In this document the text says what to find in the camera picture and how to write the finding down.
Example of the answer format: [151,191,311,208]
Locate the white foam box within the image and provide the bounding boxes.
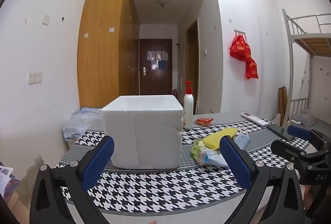
[101,95,184,170]

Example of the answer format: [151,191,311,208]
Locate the blue-grey crumpled cloth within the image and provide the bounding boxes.
[61,108,104,143]

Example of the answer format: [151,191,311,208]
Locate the red plastic bag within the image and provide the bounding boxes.
[244,57,259,80]
[229,34,252,61]

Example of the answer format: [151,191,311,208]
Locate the wooden wardrobe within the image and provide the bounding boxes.
[77,0,140,109]

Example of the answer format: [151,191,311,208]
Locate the wooden boards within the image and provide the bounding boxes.
[278,87,289,123]

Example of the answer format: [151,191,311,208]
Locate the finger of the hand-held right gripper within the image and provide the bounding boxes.
[287,125,331,148]
[271,138,314,162]

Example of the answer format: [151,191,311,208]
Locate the white remote control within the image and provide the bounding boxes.
[240,112,269,126]

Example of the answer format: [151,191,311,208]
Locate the yellow foam net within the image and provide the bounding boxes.
[202,127,238,150]

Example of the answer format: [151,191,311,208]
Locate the grey bedding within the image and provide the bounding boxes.
[292,112,319,127]

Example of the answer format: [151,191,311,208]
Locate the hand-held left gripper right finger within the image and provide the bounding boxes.
[219,135,306,224]

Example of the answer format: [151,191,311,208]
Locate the dark brown door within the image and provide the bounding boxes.
[139,38,173,96]

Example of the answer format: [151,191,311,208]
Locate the red snack packet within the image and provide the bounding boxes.
[194,117,215,127]

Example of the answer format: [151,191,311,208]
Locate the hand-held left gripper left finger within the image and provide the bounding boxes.
[30,135,115,224]

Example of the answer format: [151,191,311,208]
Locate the metal bunk bed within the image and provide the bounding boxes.
[281,9,331,131]

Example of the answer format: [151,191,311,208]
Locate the taped paper notices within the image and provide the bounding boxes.
[147,50,168,71]

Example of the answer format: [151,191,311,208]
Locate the white red pump lotion bottle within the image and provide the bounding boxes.
[182,81,194,129]

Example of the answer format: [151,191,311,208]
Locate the white patterned bed curtain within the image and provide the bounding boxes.
[301,53,331,121]

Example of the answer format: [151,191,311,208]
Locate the black phone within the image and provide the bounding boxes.
[266,124,295,141]

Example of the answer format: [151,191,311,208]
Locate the printed paper leaflet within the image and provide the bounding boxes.
[0,165,14,197]

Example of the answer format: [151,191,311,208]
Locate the houndstooth tablecloth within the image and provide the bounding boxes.
[55,111,311,214]

